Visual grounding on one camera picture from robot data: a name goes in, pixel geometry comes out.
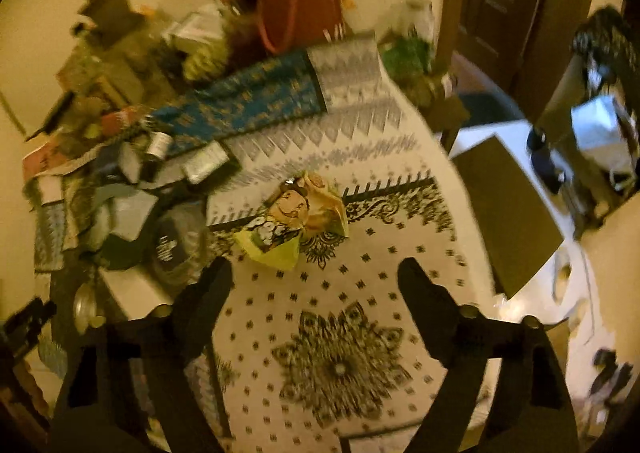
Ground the dark wooden door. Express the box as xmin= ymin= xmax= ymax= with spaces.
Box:
xmin=440 ymin=0 xmax=598 ymax=109

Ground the blue patterned cloth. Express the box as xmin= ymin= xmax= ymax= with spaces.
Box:
xmin=150 ymin=50 xmax=331 ymax=159

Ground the silver foil packet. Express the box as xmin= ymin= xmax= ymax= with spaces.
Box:
xmin=182 ymin=140 xmax=232 ymax=185

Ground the dark patterned clothing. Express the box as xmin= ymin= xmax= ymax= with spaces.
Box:
xmin=572 ymin=6 xmax=633 ymax=84

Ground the blue floor mat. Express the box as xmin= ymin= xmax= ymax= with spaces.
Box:
xmin=455 ymin=90 xmax=523 ymax=130

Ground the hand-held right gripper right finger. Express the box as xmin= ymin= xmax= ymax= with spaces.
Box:
xmin=397 ymin=257 xmax=586 ymax=453

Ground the white patterned tablecloth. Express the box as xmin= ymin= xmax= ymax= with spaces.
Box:
xmin=200 ymin=30 xmax=501 ymax=453

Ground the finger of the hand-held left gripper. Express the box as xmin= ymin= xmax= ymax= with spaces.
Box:
xmin=0 ymin=298 xmax=57 ymax=359

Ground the white plastic bag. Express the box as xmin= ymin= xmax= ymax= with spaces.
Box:
xmin=570 ymin=96 xmax=633 ymax=179

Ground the green plastic bag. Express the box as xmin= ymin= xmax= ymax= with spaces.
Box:
xmin=377 ymin=0 xmax=452 ymax=101

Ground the brown wooden stool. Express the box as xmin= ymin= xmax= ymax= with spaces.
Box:
xmin=450 ymin=133 xmax=566 ymax=299

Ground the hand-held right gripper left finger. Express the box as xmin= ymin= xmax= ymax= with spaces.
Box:
xmin=50 ymin=257 xmax=236 ymax=453

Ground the dark blue container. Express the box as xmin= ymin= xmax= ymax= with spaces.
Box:
xmin=527 ymin=126 xmax=569 ymax=195

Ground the pile of household clutter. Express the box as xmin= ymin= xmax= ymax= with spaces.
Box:
xmin=22 ymin=0 xmax=261 ymax=276

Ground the yellow-green snack packet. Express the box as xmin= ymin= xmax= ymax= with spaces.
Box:
xmin=234 ymin=172 xmax=350 ymax=270

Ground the silver round lid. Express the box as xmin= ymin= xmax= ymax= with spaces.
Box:
xmin=72 ymin=283 xmax=104 ymax=335

